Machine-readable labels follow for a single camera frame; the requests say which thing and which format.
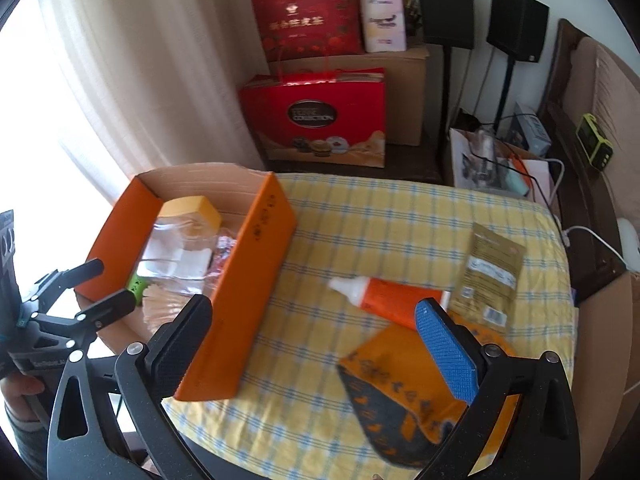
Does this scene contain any long white cable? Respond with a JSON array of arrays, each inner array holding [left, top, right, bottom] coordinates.
[[562, 225, 640, 273]]

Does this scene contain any large brown cardboard box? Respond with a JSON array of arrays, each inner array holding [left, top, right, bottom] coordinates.
[[270, 44, 432, 147]]

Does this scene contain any green capped bottle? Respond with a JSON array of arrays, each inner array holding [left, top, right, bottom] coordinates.
[[127, 276, 151, 306]]

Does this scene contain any green portable device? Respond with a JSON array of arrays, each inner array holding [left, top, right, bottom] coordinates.
[[575, 114, 615, 171]]

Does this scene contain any white rounded object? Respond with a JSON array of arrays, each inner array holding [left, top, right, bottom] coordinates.
[[615, 215, 640, 271]]

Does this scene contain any white curtain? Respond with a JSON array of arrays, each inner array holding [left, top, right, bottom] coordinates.
[[0, 0, 266, 261]]

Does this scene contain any orange knit hat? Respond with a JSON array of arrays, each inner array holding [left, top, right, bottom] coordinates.
[[336, 310, 523, 470]]

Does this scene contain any orange cardboard box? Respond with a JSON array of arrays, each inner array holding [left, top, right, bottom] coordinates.
[[75, 162, 299, 402]]

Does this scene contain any yellow checked tablecloth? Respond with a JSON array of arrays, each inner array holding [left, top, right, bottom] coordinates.
[[100, 172, 576, 480]]

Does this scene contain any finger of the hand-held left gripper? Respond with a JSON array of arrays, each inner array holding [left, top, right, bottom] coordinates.
[[22, 259, 105, 311], [31, 287, 137, 358]]

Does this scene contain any red gift bag gold print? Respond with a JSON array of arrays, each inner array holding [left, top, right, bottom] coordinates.
[[249, 0, 366, 63]]

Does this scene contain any white tissue roll pack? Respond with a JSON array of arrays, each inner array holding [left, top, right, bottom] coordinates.
[[359, 0, 407, 53]]

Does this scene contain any red chocolate gift bag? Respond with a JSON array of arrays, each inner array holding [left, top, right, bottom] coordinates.
[[238, 67, 388, 170]]

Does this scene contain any person's left hand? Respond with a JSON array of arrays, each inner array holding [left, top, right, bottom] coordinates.
[[0, 374, 47, 431]]

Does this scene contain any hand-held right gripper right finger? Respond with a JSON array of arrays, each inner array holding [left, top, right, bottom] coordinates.
[[415, 297, 583, 480]]

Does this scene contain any black speaker stand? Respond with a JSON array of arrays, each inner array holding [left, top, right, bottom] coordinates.
[[492, 57, 518, 133], [437, 46, 456, 181]]

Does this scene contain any grey electronic device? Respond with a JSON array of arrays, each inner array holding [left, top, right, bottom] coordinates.
[[507, 102, 551, 156]]

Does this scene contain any gold wrapped package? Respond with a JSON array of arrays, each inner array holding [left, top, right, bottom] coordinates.
[[361, 0, 423, 36]]

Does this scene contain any clear container with yellow lid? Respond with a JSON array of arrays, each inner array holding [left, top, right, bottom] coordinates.
[[132, 195, 223, 293]]

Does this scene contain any person's left forearm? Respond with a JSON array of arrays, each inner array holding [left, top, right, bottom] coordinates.
[[4, 417, 58, 468]]

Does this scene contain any brown foil packet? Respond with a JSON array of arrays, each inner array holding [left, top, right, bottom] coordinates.
[[446, 221, 527, 331]]

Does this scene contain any short white charger cable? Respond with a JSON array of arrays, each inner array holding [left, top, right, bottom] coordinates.
[[546, 159, 567, 211]]

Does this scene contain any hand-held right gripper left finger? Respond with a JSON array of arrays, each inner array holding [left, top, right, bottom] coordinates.
[[47, 294, 213, 480]]

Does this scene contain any brown wooden sofa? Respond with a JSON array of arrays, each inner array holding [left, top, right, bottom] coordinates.
[[537, 17, 640, 306]]

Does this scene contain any large brown sofa cushion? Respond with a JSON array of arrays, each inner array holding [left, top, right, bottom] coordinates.
[[565, 37, 640, 153]]

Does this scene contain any orange tube with white cap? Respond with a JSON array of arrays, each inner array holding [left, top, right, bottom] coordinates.
[[327, 276, 453, 331]]

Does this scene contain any black speaker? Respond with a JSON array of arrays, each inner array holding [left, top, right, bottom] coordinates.
[[486, 0, 550, 63], [413, 0, 475, 50]]

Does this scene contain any open brown cardboard box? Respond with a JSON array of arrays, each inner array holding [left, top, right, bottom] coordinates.
[[570, 270, 640, 466]]

